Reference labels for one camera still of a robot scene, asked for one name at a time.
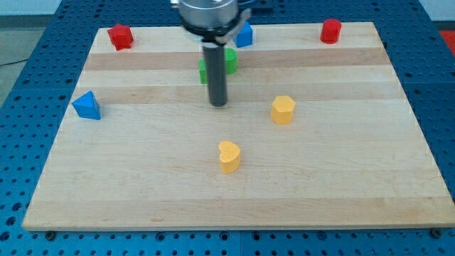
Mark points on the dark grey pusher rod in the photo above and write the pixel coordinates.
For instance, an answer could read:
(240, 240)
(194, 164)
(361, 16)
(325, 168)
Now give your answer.
(214, 58)

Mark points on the green star block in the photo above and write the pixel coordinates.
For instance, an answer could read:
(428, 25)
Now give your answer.
(202, 72)

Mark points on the green circle block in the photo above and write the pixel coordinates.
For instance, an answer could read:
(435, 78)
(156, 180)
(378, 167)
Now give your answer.
(231, 61)

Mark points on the red star block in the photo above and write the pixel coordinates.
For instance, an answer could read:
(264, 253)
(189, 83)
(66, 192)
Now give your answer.
(121, 36)

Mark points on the blue cube block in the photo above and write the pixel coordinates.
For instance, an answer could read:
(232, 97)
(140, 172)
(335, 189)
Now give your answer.
(244, 37)

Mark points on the yellow hexagon block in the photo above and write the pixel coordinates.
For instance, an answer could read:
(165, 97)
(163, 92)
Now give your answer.
(282, 110)

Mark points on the yellow heart block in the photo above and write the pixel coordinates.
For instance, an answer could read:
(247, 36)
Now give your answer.
(230, 156)

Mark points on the red cylinder block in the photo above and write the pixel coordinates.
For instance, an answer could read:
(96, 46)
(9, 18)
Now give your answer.
(330, 31)

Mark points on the wooden board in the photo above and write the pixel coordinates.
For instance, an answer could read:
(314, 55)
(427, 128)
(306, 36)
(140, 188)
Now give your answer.
(353, 156)

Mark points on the blue triangle block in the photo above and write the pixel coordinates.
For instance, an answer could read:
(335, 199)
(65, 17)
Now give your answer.
(87, 106)

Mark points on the blue perforated table frame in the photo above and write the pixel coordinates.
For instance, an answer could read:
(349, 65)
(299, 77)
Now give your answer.
(36, 104)

